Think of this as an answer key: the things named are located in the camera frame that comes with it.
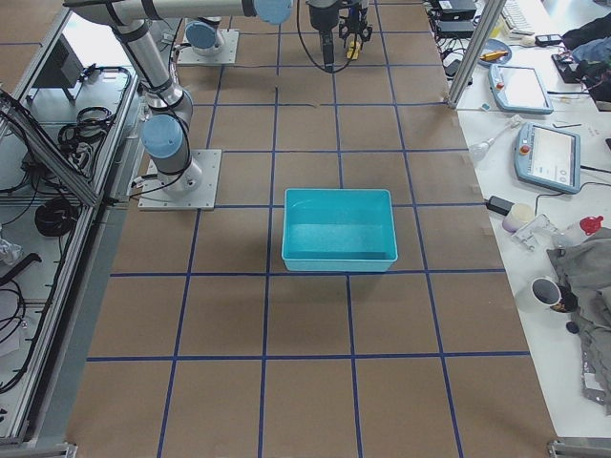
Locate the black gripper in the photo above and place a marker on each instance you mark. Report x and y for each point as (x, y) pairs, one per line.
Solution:
(319, 16)

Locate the yellow beetle toy car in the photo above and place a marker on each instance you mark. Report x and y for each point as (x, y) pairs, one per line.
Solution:
(353, 50)

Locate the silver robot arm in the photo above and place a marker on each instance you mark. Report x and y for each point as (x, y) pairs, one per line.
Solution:
(204, 36)
(165, 135)

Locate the upper teach pendant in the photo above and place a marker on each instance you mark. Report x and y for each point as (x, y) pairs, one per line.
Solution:
(519, 90)

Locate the teach pendant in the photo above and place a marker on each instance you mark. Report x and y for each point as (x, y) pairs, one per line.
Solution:
(519, 90)
(548, 157)

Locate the light blue plastic bin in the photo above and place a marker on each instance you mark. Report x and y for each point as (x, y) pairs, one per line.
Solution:
(338, 230)

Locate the black power adapter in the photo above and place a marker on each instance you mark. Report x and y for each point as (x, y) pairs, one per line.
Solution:
(499, 205)

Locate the lower teach pendant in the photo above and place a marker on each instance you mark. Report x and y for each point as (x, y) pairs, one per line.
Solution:
(548, 157)

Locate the clear plastic packaging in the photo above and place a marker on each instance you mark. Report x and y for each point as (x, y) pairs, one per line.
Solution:
(527, 235)

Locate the red plastic piece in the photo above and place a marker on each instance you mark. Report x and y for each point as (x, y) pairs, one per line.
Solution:
(591, 225)

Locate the grey cloth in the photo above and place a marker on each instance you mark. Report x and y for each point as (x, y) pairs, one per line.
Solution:
(584, 270)

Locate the aluminium frame post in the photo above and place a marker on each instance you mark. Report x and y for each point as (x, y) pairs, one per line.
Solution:
(489, 16)

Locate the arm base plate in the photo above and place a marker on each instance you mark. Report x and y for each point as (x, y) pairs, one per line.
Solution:
(195, 189)
(227, 56)

